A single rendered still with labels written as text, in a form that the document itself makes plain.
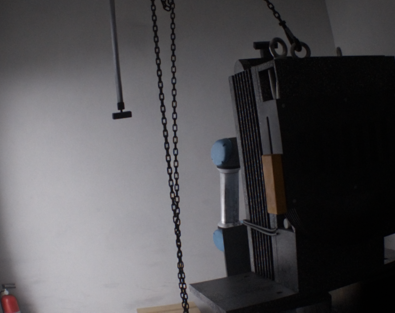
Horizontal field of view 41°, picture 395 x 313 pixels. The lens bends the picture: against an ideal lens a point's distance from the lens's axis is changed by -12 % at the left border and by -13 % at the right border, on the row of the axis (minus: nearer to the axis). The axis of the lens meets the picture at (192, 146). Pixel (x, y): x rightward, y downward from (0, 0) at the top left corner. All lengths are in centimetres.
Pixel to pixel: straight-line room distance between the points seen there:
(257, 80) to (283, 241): 51
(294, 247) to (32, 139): 270
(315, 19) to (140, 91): 141
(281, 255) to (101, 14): 270
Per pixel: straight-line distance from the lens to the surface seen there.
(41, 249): 416
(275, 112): 155
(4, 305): 411
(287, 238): 178
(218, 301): 180
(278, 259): 187
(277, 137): 156
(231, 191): 273
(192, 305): 403
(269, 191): 159
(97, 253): 410
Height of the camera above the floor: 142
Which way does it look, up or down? 1 degrees down
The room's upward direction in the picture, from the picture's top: 7 degrees counter-clockwise
